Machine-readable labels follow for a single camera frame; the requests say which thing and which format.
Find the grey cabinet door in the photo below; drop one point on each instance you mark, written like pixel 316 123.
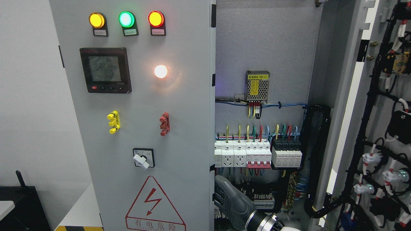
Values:
pixel 184 156
pixel 344 39

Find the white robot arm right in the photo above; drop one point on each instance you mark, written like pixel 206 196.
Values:
pixel 259 221

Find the red terminal connector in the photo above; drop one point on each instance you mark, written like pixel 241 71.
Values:
pixel 165 124

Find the white socket breaker row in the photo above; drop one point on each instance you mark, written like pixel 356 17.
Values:
pixel 230 153

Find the metal mesh power supply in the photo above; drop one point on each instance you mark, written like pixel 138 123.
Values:
pixel 257 85

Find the white glowing indicator lamp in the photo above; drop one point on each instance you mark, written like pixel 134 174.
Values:
pixel 161 71

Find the black white surge protector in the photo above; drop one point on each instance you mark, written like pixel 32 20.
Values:
pixel 286 153

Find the yellow terminal connector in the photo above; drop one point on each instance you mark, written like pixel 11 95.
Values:
pixel 114 122

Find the red indicator light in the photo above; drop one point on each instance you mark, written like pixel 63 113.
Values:
pixel 157 23

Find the black digital power meter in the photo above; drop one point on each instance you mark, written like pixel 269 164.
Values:
pixel 106 70

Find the red electric hazard sign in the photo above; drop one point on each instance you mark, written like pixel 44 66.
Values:
pixel 153 211

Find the brass ground terminal bar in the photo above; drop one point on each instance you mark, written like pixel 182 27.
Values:
pixel 291 191

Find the green indicator light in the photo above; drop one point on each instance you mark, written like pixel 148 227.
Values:
pixel 127 21

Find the yellow indicator light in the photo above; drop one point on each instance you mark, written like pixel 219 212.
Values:
pixel 99 24

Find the black box with antenna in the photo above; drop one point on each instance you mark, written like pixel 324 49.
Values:
pixel 27 213

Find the red handle circuit breaker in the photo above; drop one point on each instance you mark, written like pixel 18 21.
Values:
pixel 258 155

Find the white rotary selector switch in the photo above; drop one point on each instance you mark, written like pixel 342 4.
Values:
pixel 144 157

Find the black wire harness right door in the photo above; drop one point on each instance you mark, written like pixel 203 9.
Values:
pixel 374 175

